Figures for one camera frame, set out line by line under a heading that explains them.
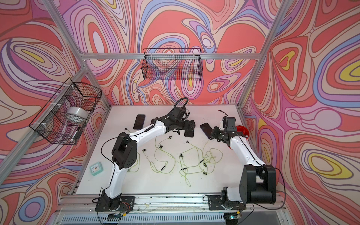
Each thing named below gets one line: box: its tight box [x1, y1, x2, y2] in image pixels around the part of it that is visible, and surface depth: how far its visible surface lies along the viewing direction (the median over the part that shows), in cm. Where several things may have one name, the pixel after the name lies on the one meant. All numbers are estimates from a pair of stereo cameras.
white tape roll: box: [66, 106, 90, 119], surface depth 75 cm
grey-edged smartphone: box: [133, 114, 146, 130], surface depth 111 cm
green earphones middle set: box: [142, 135, 176, 174], surface depth 92 cm
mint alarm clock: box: [89, 161, 104, 177], surface depth 86 cm
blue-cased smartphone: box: [199, 122, 213, 140], surface depth 107 cm
